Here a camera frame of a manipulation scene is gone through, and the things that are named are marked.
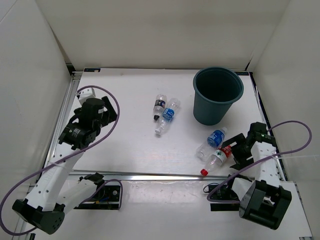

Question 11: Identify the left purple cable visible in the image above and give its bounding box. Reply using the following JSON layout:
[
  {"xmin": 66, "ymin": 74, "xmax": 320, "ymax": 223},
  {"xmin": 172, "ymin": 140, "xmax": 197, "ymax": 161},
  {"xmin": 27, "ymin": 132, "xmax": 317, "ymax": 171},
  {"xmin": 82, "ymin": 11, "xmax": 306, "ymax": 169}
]
[{"xmin": 0, "ymin": 85, "xmax": 121, "ymax": 236}]

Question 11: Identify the blue label bottle white cap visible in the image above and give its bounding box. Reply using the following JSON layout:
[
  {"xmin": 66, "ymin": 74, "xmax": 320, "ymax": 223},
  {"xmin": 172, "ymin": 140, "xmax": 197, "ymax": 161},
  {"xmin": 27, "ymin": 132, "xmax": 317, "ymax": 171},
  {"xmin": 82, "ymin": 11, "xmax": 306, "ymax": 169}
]
[{"xmin": 155, "ymin": 98, "xmax": 181, "ymax": 135}]

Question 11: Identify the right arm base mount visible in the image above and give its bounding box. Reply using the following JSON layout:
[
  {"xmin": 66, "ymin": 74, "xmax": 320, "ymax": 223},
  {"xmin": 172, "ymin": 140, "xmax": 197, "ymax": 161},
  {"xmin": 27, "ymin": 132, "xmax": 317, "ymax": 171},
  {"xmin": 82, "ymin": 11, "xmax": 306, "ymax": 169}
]
[{"xmin": 203, "ymin": 183, "xmax": 240, "ymax": 212}]

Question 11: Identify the black label plastic bottle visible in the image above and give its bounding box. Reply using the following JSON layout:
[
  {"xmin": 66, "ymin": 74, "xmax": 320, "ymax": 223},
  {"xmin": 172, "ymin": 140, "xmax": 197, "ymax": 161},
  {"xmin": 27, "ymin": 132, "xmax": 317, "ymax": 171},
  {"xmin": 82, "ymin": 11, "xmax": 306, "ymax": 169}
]
[{"xmin": 153, "ymin": 94, "xmax": 167, "ymax": 122}]

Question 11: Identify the aluminium front rail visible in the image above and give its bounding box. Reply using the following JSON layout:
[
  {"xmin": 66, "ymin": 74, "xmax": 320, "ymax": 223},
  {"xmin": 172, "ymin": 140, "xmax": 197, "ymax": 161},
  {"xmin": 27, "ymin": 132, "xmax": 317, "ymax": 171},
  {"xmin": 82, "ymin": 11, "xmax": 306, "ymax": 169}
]
[{"xmin": 64, "ymin": 170, "xmax": 260, "ymax": 181}]

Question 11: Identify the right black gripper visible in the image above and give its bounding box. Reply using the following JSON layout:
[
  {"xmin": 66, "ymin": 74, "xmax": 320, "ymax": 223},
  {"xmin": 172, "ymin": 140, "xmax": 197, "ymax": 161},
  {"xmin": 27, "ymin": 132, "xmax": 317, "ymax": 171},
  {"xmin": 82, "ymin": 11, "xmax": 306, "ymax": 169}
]
[{"xmin": 221, "ymin": 133, "xmax": 255, "ymax": 171}]

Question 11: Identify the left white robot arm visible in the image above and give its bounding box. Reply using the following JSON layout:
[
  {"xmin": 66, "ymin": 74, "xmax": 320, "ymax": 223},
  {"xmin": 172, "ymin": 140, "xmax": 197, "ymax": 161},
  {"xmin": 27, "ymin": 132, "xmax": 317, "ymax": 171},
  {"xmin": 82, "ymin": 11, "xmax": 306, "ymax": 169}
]
[{"xmin": 12, "ymin": 96, "xmax": 118, "ymax": 235}]

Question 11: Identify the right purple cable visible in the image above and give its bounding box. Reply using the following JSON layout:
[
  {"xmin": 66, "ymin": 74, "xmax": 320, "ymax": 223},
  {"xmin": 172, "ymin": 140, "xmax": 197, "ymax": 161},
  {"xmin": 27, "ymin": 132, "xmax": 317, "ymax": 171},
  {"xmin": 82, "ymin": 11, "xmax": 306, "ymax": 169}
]
[{"xmin": 206, "ymin": 120, "xmax": 313, "ymax": 202}]

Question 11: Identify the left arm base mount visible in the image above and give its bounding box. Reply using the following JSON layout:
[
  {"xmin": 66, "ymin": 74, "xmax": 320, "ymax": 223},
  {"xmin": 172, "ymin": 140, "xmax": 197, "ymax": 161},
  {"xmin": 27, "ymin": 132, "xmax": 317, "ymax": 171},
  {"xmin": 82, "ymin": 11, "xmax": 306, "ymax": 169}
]
[{"xmin": 74, "ymin": 179, "xmax": 123, "ymax": 211}]

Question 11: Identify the purple cable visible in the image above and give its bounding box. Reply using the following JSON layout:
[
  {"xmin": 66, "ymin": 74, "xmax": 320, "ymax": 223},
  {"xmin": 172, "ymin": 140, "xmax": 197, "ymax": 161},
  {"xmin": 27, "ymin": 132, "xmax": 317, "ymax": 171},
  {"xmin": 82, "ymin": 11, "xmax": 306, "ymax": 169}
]
[
  {"xmin": 206, "ymin": 120, "xmax": 313, "ymax": 202},
  {"xmin": 0, "ymin": 85, "xmax": 121, "ymax": 236}
]

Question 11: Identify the red label red cap bottle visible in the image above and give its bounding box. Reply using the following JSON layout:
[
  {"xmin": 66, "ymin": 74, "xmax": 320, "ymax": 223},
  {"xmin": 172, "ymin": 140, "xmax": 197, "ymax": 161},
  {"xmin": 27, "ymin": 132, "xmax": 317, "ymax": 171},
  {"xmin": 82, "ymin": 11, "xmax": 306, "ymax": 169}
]
[{"xmin": 200, "ymin": 145, "xmax": 232, "ymax": 176}]

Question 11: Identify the dark green plastic bin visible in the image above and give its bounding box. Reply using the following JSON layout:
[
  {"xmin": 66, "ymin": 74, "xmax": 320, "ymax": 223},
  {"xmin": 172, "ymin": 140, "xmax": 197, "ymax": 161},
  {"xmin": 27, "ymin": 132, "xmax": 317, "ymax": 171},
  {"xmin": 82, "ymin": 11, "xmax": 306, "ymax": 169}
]
[{"xmin": 192, "ymin": 66, "xmax": 244, "ymax": 126}]

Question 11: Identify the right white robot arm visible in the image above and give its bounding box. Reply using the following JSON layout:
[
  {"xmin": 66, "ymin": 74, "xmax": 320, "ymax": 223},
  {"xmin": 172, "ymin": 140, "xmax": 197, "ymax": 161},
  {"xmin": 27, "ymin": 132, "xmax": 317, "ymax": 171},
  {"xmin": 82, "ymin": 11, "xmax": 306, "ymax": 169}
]
[{"xmin": 224, "ymin": 122, "xmax": 292, "ymax": 230}]

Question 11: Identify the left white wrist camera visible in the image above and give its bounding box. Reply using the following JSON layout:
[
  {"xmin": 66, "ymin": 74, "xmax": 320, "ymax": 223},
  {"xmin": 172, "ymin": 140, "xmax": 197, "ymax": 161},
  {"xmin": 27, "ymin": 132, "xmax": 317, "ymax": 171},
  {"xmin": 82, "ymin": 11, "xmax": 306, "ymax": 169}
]
[{"xmin": 76, "ymin": 87, "xmax": 96, "ymax": 106}]

